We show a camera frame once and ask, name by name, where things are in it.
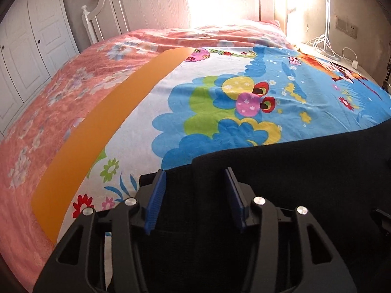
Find white wardrobe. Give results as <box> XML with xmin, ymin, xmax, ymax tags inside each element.
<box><xmin>0</xmin><ymin>0</ymin><xmax>80</xmax><ymax>135</ymax></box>

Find pink floral bedspread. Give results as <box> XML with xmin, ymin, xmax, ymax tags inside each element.
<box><xmin>0</xmin><ymin>20</ymin><xmax>289</xmax><ymax>293</ymax></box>

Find grey wall socket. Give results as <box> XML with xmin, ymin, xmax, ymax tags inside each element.
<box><xmin>334</xmin><ymin>15</ymin><xmax>358</xmax><ymax>40</ymax></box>

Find white bed headboard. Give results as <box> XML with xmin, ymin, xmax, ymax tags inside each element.
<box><xmin>81</xmin><ymin>0</ymin><xmax>288</xmax><ymax>45</ymax></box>

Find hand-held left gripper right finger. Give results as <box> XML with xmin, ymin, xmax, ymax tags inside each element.
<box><xmin>224</xmin><ymin>167</ymin><xmax>357</xmax><ymax>293</ymax></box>

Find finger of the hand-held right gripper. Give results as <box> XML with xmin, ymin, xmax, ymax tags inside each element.
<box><xmin>370</xmin><ymin>209</ymin><xmax>391</xmax><ymax>235</ymax></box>

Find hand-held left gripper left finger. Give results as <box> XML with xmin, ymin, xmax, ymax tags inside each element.
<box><xmin>33</xmin><ymin>168</ymin><xmax>167</xmax><ymax>293</ymax></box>

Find cartoon printed blanket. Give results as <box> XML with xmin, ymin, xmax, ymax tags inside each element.
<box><xmin>31</xmin><ymin>46</ymin><xmax>391</xmax><ymax>245</ymax></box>

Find white charger with cable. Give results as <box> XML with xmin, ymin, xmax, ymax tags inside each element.
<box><xmin>342</xmin><ymin>47</ymin><xmax>361</xmax><ymax>68</ymax></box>

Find black pants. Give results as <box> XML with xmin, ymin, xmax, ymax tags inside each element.
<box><xmin>134</xmin><ymin>122</ymin><xmax>391</xmax><ymax>293</ymax></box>

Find white coiled cable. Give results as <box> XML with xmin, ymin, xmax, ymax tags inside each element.
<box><xmin>305</xmin><ymin>35</ymin><xmax>332</xmax><ymax>52</ymax></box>

